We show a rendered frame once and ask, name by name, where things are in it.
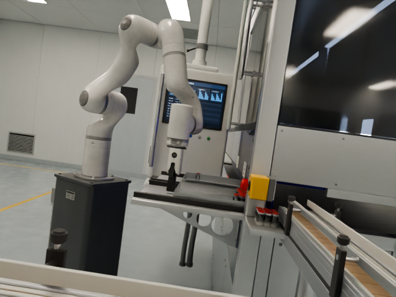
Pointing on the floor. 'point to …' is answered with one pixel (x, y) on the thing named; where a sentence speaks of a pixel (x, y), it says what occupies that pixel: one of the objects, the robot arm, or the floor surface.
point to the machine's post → (264, 137)
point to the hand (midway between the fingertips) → (171, 186)
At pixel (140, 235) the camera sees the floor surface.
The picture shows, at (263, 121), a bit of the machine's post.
